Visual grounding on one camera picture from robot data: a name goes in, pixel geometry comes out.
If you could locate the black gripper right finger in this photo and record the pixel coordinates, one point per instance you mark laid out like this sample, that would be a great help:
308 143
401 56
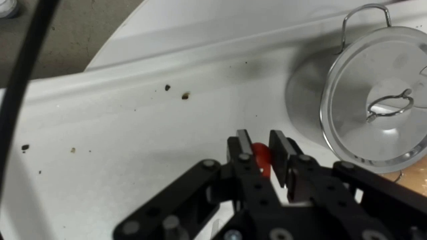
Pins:
337 187

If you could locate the steel pot with lid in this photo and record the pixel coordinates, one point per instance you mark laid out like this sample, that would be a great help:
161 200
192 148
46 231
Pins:
355 98

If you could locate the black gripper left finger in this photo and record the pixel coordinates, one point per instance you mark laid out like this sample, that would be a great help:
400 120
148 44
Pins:
177 200

